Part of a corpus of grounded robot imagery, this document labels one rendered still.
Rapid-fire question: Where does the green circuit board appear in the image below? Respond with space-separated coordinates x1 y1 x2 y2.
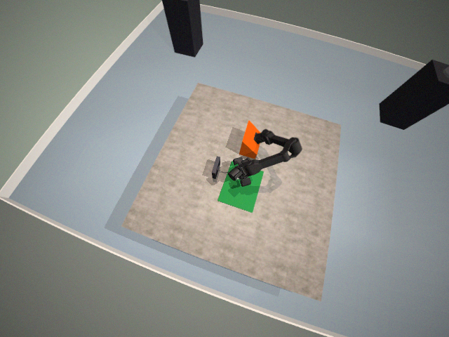
218 171 264 213

